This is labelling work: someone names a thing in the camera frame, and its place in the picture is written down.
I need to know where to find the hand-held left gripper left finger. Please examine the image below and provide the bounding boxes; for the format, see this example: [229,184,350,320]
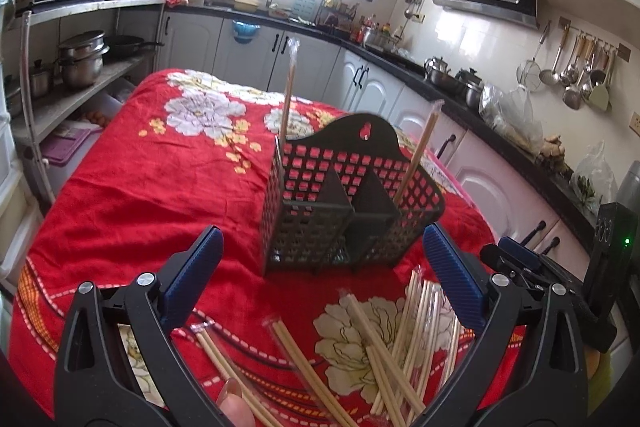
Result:
[52,226,236,427]

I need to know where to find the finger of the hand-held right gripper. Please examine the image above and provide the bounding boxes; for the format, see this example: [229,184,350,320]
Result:
[497,236,586,289]
[480,244,547,294]

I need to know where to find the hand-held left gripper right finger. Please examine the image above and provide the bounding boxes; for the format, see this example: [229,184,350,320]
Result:
[410,223,591,427]

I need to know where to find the black plastic utensil basket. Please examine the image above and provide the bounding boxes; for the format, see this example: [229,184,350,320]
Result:
[260,112,447,277]

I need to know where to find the pile of chopsticks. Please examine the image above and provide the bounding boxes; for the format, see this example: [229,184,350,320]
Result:
[192,267,466,427]

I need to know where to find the chopstick pair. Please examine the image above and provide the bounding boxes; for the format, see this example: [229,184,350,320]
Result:
[392,101,445,204]
[278,39,301,146]

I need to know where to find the person's left hand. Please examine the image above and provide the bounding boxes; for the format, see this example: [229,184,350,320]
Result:
[217,377,258,427]

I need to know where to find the red floral tablecloth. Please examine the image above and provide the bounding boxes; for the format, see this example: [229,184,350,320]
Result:
[10,68,531,427]

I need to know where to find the white bag with greens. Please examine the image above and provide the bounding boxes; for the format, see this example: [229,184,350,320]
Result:
[570,141,620,212]

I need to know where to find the ginger root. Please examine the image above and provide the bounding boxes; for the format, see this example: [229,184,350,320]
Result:
[540,134,568,168]

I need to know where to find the yellow-green cloth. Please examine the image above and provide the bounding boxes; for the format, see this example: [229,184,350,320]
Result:
[586,347,621,395]

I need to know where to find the black countertop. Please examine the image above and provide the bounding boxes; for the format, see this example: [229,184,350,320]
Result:
[165,2,601,253]

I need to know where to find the clear plastic bag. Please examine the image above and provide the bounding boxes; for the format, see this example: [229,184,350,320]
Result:
[479,84,545,152]

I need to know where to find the pale spatula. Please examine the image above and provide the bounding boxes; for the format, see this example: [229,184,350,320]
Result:
[590,49,617,112]

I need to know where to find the dark lidded steel kettle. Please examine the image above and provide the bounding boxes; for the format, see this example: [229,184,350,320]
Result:
[456,68,486,110]

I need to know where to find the pink plastic storage box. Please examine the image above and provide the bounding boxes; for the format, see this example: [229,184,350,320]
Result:
[40,127,103,188]

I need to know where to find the white plastic drawer unit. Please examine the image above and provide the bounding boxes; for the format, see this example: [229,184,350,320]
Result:
[0,102,46,268]

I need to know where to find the stone shelf rack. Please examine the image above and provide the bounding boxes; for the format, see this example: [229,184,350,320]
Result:
[10,0,166,202]

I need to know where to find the black frying pan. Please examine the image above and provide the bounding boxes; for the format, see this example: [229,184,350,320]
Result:
[102,35,165,58]

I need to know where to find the stacked steel pots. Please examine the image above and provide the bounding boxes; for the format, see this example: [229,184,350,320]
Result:
[56,31,110,90]

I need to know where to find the steel cooking pot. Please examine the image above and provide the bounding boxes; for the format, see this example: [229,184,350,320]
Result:
[362,29,401,52]

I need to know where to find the white base cabinets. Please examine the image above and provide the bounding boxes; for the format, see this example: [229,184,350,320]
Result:
[162,9,596,258]

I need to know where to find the blue bowl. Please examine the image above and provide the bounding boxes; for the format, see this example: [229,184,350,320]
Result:
[231,19,261,45]

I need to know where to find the small lidded steel pot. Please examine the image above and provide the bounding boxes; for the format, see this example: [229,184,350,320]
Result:
[27,61,56,98]

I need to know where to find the group of condiment bottles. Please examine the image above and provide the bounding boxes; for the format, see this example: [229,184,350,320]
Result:
[350,14,396,45]

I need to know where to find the wooden handled steel ladle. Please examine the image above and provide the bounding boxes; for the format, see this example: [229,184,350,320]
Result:
[562,52,596,110]
[560,34,587,88]

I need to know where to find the wire mesh strainer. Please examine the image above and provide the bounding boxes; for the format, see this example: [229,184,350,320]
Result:
[516,22,551,94]

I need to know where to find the utensil hanging rail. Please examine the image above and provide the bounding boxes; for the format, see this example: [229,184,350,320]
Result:
[559,17,632,62]

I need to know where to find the black wire rack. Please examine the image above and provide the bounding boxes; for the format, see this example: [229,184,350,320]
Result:
[315,0,358,30]

